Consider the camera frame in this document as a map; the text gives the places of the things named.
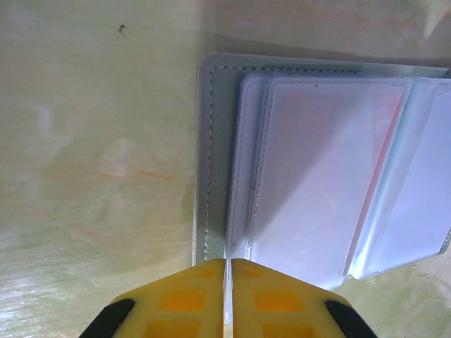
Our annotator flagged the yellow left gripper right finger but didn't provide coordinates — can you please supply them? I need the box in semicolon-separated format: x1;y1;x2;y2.
231;258;376;338

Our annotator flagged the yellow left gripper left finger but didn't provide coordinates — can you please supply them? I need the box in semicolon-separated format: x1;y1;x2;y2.
80;258;226;338

